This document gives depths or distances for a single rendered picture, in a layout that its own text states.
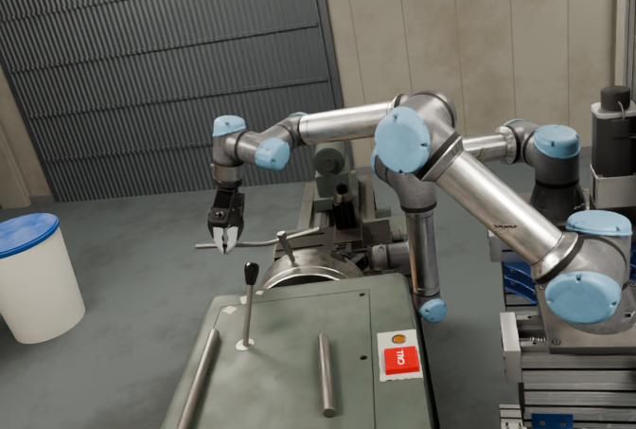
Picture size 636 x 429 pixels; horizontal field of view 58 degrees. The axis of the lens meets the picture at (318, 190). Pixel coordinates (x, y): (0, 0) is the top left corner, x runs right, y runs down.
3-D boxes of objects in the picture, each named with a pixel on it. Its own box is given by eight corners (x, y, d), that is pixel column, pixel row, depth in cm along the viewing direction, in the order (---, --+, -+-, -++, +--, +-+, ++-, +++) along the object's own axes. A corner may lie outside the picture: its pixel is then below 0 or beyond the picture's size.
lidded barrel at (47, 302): (40, 298, 414) (3, 215, 388) (108, 295, 401) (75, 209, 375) (-12, 349, 365) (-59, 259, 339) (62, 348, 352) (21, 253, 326)
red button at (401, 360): (420, 375, 104) (418, 366, 103) (386, 379, 104) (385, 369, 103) (416, 353, 109) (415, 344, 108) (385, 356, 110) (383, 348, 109)
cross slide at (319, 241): (394, 253, 206) (392, 241, 204) (275, 268, 211) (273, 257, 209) (390, 229, 222) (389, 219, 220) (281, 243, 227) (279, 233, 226)
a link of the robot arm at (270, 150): (299, 130, 137) (261, 119, 142) (272, 148, 129) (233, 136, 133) (299, 159, 141) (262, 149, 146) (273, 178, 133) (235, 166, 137)
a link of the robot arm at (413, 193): (445, 158, 144) (456, 319, 164) (424, 147, 154) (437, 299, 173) (402, 169, 142) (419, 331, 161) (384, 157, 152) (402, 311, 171)
